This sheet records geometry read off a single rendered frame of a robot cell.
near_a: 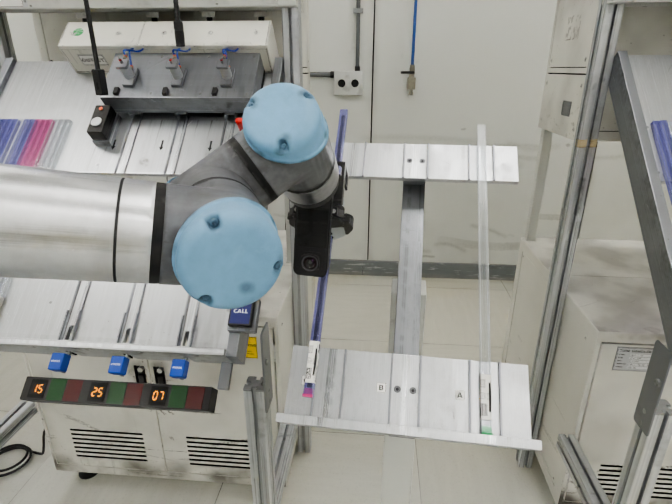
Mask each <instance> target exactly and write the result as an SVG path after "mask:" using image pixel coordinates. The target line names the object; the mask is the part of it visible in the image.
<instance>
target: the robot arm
mask: <svg viewBox="0 0 672 504"><path fill-rule="evenodd" d="M242 124H243V129H242V130H241V131H239V132H238V133H237V134H235V135H234V136H233V137H232V138H231V139H229V140H228V141H227V142H225V143H224V144H222V145H221V146H220V147H218V148H217V149H215V150H214V151H213V152H211V153H210V154H208V155H207V156H206V157H204V158H203V159H201V160H200V161H199V162H197V163H196V164H194V165H193V166H192V167H190V168H189V169H187V170H186V171H185V172H183V173H182V174H180V175H179V176H178V177H174V178H172V179H170V180H169V181H168V182H167V183H161V182H156V181H147V180H139V179H130V178H122V177H113V176H105V175H96V174H88V173H79V172H71V171H62V170H54V169H45V168H37V167H28V166H20V165H11V164H3V163H0V277H7V278H30V279H53V280H76V281H100V282H123V283H146V284H158V283H159V284H163V285H182V287H183V288H184V289H185V291H186V292H187V293H188V294H189V295H190V296H191V297H192V298H194V299H196V300H197V301H199V302H201V303H203V304H205V305H207V306H209V307H213V308H217V309H235V308H240V307H244V306H247V305H249V304H251V303H253V302H255V301H257V300H259V299H260V298H261V297H263V296H264V295H265V294H266V293H267V292H268V291H269V290H270V289H271V288H272V287H273V285H274V284H275V282H276V280H277V279H278V277H279V274H280V272H281V269H282V266H283V248H282V243H281V240H280V237H279V235H278V230H277V226H276V224H275V221H274V219H273V217H272V216H271V214H270V213H269V212H268V211H267V210H266V209H265V207H266V206H268V205H269V204H270V203H272V202H273V201H275V200H276V199H277V198H278V197H279V196H280V195H282V194H284V195H285V196H286V197H287V198H288V199H289V200H290V201H291V203H293V204H294V206H293V207H292V208H290V211H289V212H288V217H287V219H288V220H289V224H290V225H291V226H292V227H294V228H295V238H294V262H293V270H294V272H295V273H296V274H297V275H304V276H313V277H324V276H325V275H326V273H327V270H328V268H329V258H330V243H331V236H332V239H334V240H336V239H338V238H341V237H344V236H345V235H348V234H349V233H350V232H351V231H352V230H353V224H354V217H353V216H352V215H350V214H348V213H345V208H344V188H345V191H347V190H348V179H349V175H348V171H347V166H346V162H343V161H336V157H335V154H334V151H333V149H332V146H331V142H330V138H329V128H328V124H327V121H326V119H325V117H324V116H323V113H322V111H321V110H320V108H319V105H318V103H317V101H316V100H315V97H314V96H313V95H312V94H310V93H309V92H308V91H307V90H306V89H304V88H302V87H300V86H298V85H295V84H291V83H275V84H271V85H268V86H266V87H264V88H262V89H260V90H259V91H257V92H256V93H255V94H254V95H253V96H252V97H251V98H250V101H249V102H248V104H247V106H246V108H245V109H244V112H243V117H242ZM338 166H340V167H341V168H342V172H341V175H340V174H339V169H338ZM345 175H346V179H345ZM344 213H345V214H344Z"/></svg>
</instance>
